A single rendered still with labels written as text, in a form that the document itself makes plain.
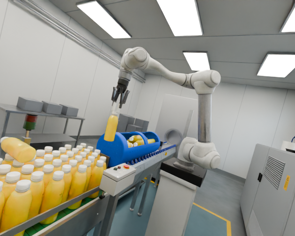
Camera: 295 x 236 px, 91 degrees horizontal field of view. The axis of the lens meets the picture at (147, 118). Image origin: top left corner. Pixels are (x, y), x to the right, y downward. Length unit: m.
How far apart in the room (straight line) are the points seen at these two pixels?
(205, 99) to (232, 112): 5.09
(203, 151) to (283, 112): 5.40
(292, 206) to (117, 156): 1.59
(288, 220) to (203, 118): 1.23
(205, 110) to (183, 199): 0.74
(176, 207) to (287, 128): 5.44
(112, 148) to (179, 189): 0.66
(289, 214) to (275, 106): 4.79
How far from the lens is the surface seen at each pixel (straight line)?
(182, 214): 1.44
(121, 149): 1.17
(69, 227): 0.91
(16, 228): 0.74
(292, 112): 6.51
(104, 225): 1.07
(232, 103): 6.28
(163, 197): 1.45
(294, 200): 1.95
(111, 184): 0.84
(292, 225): 2.01
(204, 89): 1.14
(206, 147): 1.19
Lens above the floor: 1.45
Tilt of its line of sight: 2 degrees down
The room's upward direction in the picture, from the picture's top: 15 degrees clockwise
